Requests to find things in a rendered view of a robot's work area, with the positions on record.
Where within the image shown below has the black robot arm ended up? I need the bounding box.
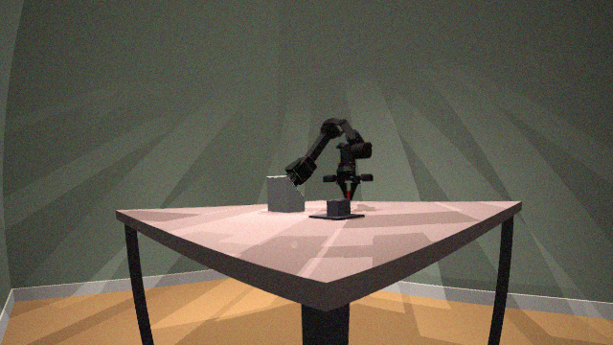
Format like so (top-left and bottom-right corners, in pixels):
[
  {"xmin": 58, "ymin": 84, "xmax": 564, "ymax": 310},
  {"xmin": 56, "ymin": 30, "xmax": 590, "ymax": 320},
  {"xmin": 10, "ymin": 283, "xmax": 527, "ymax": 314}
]
[{"xmin": 284, "ymin": 118, "xmax": 373, "ymax": 187}]

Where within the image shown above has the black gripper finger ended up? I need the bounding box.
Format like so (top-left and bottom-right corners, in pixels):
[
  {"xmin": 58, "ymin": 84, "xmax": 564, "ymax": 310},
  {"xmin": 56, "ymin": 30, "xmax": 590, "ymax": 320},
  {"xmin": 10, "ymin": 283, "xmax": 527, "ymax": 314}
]
[
  {"xmin": 336, "ymin": 183, "xmax": 348, "ymax": 199},
  {"xmin": 350, "ymin": 183, "xmax": 361, "ymax": 200}
]

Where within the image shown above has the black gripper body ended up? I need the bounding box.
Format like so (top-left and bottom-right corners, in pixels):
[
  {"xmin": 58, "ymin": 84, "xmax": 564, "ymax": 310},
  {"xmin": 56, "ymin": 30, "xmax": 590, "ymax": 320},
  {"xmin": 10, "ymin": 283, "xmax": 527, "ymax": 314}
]
[{"xmin": 323, "ymin": 159, "xmax": 373, "ymax": 183}]

